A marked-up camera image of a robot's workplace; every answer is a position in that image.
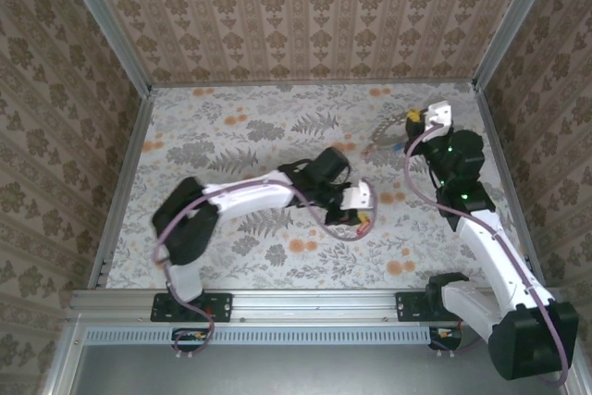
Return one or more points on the blue key tag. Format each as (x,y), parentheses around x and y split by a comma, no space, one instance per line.
(397,147)

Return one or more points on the toothed metal keyring disc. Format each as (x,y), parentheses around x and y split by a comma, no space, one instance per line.
(378,131)

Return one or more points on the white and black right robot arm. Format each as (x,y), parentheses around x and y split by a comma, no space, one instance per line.
(495,251)

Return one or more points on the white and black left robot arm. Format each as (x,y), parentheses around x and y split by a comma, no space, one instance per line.
(250,193)

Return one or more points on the floral table cover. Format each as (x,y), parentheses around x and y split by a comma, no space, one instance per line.
(277,136)

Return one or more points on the black wiring connector box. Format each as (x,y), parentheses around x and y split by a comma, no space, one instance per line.
(446,337)

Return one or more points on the grey metal panel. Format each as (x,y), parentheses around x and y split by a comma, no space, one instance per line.
(300,372)

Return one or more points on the aluminium table side rail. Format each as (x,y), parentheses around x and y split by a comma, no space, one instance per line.
(509,182)
(125,182)

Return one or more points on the thin aluminium table rail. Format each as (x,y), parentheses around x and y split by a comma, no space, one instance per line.
(314,83)

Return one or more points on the aluminium mounting rail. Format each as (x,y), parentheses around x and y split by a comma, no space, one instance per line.
(314,304)

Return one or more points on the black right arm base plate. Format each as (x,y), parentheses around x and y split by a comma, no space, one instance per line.
(407,307)

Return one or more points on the aluminium frame post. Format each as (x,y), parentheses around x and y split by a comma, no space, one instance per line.
(108,20)
(513,20)

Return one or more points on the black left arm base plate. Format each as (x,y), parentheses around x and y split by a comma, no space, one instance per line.
(222,307)

